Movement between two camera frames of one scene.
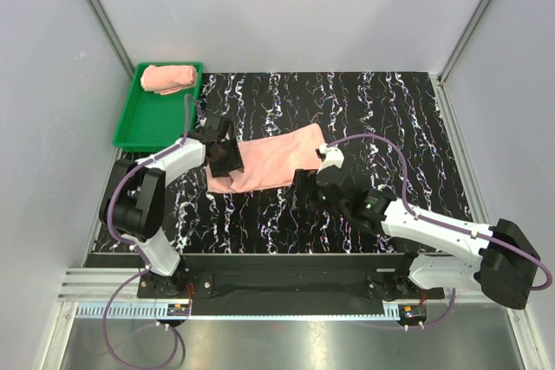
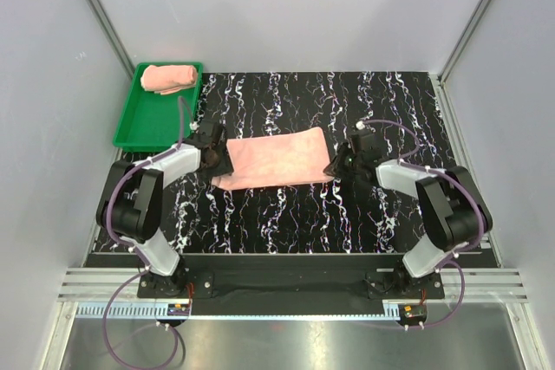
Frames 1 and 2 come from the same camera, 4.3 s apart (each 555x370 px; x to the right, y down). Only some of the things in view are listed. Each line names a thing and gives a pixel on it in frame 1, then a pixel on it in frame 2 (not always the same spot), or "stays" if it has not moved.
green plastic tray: x=154 y=120 stays
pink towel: x=271 y=161 stays
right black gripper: x=304 y=181 → x=336 y=167
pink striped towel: x=168 y=79 stays
